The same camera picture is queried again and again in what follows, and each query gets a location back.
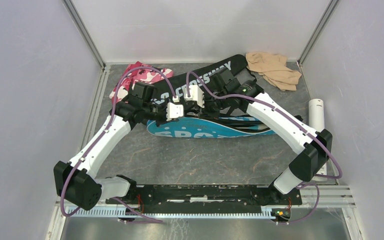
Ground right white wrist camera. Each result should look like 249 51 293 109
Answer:
184 85 205 108

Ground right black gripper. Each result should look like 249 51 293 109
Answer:
195 89 230 120

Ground white shuttlecock tube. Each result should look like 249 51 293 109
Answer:
308 98 327 182

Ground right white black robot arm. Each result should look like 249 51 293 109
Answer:
205 68 333 204

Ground black Crossway racket bag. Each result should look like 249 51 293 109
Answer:
152 54 248 105

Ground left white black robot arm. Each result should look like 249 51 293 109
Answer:
53 82 172 210

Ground white slotted cable duct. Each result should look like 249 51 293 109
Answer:
72 205 276 220

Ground blue Sport racket bag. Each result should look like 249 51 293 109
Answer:
146 114 275 139

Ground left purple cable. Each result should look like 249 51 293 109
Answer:
60 66 180 224

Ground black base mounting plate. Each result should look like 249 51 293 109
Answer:
121 184 303 214

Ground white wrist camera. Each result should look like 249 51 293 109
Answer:
166 102 185 122
184 85 205 108

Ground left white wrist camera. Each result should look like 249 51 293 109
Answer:
166 102 185 122

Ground beige folded cloth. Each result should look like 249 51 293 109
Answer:
245 52 302 92

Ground pink camouflage racket bag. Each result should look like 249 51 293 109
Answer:
109 61 174 102

